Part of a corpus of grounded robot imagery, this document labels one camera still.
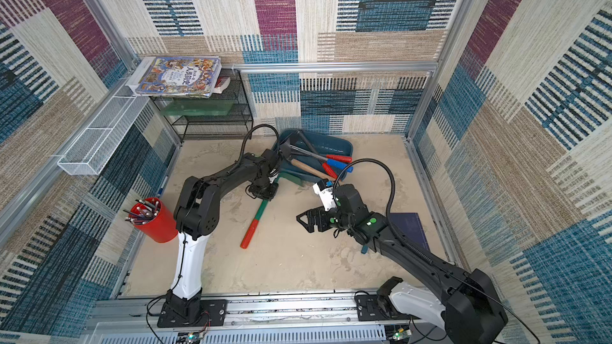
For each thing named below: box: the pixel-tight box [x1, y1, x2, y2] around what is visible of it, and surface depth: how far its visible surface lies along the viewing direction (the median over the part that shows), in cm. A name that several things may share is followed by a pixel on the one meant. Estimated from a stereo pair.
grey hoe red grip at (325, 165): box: [294, 129, 339, 180], surface depth 99 cm
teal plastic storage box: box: [273, 129, 354, 182], surface depth 107 cm
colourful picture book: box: [135, 55, 223, 98], surface depth 81 cm
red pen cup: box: [129, 197, 179, 243], surface depth 82 cm
